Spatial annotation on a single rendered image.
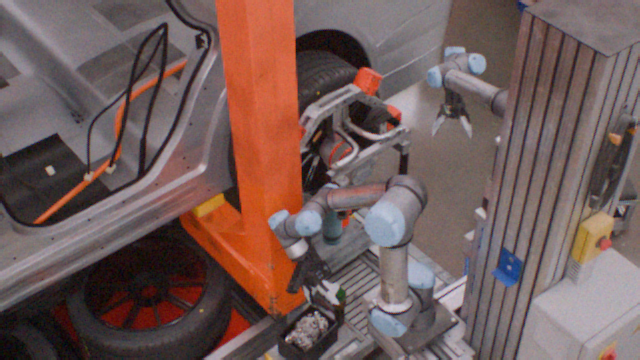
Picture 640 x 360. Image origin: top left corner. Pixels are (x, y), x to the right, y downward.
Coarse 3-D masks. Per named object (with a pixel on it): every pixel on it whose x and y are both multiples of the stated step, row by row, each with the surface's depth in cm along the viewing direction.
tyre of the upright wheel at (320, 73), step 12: (300, 60) 318; (312, 60) 319; (324, 60) 320; (336, 60) 324; (300, 72) 312; (312, 72) 312; (324, 72) 312; (336, 72) 313; (348, 72) 316; (300, 84) 309; (312, 84) 307; (324, 84) 309; (336, 84) 314; (348, 84) 319; (300, 96) 305; (312, 96) 308; (300, 108) 307
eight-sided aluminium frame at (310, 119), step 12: (336, 96) 311; (348, 96) 310; (360, 96) 314; (372, 96) 320; (312, 108) 305; (324, 108) 304; (336, 108) 308; (372, 108) 334; (384, 108) 329; (300, 120) 306; (312, 120) 303; (312, 132) 306; (372, 132) 342; (384, 132) 340; (300, 144) 306; (372, 144) 345
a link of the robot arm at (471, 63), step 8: (456, 56) 296; (464, 56) 291; (472, 56) 288; (480, 56) 288; (464, 64) 288; (472, 64) 287; (480, 64) 289; (464, 72) 289; (472, 72) 289; (480, 72) 289
